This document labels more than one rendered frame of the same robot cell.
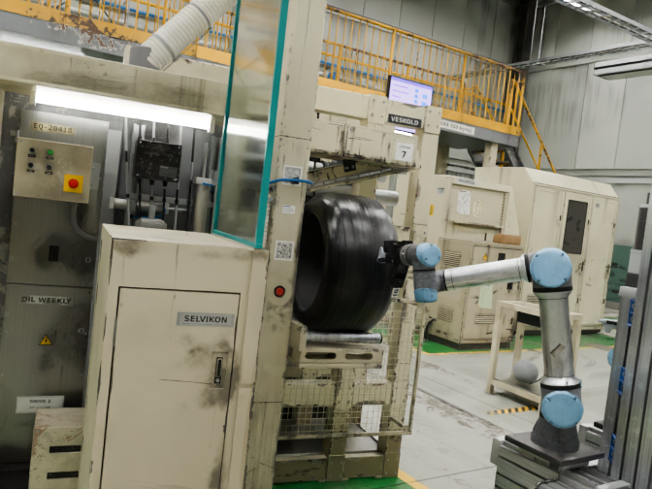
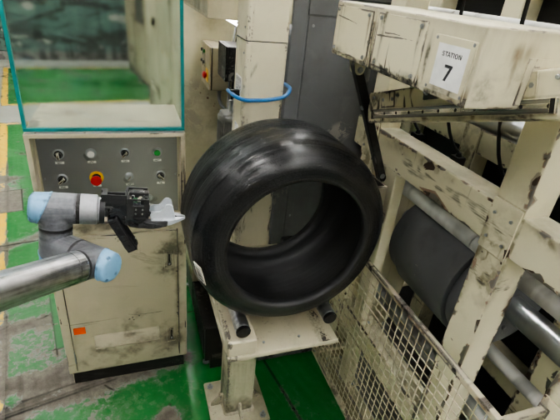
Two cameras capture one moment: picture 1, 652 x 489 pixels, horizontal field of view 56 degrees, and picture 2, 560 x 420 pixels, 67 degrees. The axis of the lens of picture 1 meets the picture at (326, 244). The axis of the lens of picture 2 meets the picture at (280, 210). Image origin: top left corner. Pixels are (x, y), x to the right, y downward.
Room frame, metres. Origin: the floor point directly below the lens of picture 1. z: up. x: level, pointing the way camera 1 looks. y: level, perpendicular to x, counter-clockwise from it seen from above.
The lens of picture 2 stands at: (2.58, -1.19, 1.82)
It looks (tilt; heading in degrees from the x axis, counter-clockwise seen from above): 28 degrees down; 91
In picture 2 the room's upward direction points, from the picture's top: 6 degrees clockwise
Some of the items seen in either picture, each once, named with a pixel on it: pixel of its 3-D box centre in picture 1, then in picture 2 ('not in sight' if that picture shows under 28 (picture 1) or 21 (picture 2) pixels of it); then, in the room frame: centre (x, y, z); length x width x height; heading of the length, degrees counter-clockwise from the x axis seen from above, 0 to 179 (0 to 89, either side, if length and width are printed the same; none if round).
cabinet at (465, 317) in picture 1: (475, 293); not in sight; (7.34, -1.85, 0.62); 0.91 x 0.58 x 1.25; 123
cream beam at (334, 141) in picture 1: (347, 144); (429, 46); (2.87, -0.05, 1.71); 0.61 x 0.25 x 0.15; 113
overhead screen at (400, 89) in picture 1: (407, 107); not in sight; (6.64, -0.71, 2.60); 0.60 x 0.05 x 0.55; 123
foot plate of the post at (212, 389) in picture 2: not in sight; (236, 399); (2.43, 0.18, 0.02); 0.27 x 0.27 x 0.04; 23
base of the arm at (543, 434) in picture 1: (556, 428); not in sight; (1.98, -0.82, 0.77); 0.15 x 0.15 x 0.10
